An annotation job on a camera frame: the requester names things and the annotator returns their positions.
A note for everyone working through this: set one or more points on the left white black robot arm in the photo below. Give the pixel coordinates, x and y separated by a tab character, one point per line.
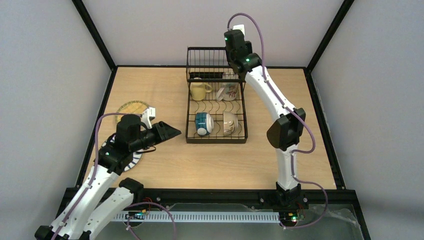
86	215

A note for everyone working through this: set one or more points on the black wire dish rack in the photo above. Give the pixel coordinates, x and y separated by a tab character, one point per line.
210	65

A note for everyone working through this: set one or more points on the woven bamboo plate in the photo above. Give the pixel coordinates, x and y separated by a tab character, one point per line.
136	107

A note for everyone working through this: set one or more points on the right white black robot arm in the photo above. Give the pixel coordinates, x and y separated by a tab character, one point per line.
288	121

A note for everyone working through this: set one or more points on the white slotted cable duct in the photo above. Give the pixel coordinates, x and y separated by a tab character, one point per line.
199	217

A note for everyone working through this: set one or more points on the plain white bowl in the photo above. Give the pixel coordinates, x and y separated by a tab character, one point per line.
230	123

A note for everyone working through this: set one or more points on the blue striped white plate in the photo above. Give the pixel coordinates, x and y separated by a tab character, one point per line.
136	157

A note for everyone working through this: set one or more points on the black rimmed white bowl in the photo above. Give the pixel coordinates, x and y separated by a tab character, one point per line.
204	123

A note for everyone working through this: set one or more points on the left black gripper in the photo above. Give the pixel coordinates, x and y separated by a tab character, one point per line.
156	133

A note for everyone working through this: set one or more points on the yellow ceramic mug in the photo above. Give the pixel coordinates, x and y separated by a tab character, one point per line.
199	90

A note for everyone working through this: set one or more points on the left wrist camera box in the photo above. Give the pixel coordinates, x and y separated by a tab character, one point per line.
147	116

